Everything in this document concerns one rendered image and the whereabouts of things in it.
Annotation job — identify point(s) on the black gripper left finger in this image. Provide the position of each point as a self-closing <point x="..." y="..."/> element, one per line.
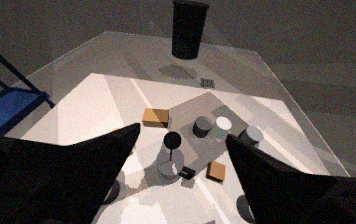
<point x="83" y="172"/>

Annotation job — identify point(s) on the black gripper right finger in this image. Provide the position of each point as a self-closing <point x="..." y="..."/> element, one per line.
<point x="278" y="193"/>

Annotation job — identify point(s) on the dark grey cylinder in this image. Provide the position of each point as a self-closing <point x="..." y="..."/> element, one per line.
<point x="112" y="193"/>
<point x="202" y="126"/>
<point x="251" y="135"/>
<point x="244" y="209"/>

